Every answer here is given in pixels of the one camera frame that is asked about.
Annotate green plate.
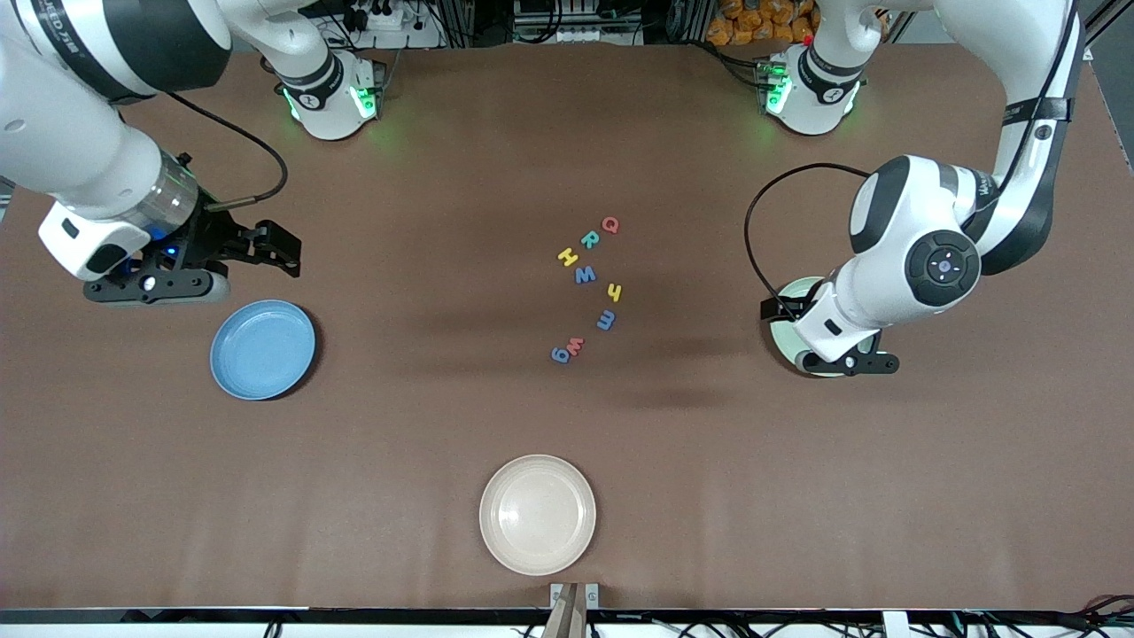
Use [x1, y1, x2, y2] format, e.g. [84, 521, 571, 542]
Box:
[769, 276, 882, 378]

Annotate blue plate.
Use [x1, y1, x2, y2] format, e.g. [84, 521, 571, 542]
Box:
[209, 300, 317, 401]

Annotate beige plate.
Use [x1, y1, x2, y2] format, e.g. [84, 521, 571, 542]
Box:
[478, 455, 597, 577]

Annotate brown table cover sheet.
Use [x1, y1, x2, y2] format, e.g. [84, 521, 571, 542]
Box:
[0, 43, 1134, 612]

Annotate white power strip with plugs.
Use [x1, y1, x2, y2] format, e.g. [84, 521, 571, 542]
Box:
[341, 0, 444, 50]

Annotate orange packaged items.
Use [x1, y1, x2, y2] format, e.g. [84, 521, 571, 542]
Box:
[706, 0, 820, 47]

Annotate white socket strip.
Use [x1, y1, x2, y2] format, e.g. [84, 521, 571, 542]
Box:
[514, 0, 643, 45]

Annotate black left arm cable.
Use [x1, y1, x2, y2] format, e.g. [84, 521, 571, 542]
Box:
[744, 162, 874, 307]

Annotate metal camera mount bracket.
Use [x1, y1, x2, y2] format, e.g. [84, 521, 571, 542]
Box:
[542, 582, 601, 638]

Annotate aluminium frame profile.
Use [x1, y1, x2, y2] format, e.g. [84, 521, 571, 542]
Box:
[1083, 0, 1134, 45]

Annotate black and red cable bundle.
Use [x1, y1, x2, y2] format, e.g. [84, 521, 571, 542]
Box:
[913, 592, 1134, 638]

